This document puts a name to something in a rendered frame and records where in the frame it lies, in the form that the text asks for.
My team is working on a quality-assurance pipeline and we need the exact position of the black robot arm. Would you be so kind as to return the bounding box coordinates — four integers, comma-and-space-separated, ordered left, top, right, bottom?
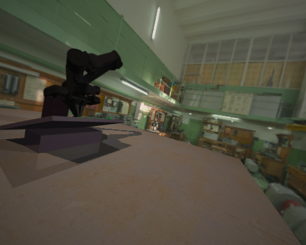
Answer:
65, 48, 123, 96

